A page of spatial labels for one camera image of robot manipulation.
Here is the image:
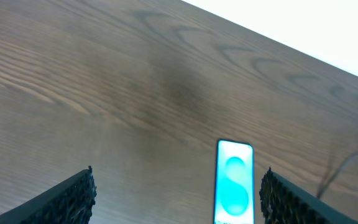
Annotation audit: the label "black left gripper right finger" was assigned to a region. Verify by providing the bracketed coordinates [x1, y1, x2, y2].
[259, 169, 358, 224]

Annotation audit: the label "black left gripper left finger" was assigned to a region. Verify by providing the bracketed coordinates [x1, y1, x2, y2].
[0, 166, 97, 224]

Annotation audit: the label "black charging cable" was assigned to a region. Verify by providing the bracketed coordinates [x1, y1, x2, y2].
[315, 149, 358, 200]

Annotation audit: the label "blue screen smartphone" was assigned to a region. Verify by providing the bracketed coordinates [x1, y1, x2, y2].
[213, 139, 255, 224]

